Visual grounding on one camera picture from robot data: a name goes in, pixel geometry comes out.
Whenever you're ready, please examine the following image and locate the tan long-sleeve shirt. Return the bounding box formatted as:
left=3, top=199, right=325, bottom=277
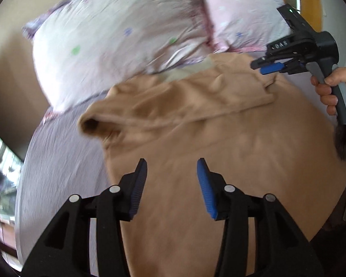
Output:
left=79, top=53, right=346, bottom=276

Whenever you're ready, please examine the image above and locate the white floral pillow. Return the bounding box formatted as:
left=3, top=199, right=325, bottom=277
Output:
left=22, top=0, right=211, bottom=112

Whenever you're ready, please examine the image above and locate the lavender bed sheet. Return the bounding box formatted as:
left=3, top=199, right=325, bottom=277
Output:
left=15, top=92, right=113, bottom=263

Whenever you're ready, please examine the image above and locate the person's right hand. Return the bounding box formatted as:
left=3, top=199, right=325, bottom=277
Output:
left=310, top=66, right=346, bottom=116

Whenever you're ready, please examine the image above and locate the pink floral pillow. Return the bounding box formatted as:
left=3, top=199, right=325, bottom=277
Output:
left=204, top=0, right=291, bottom=53

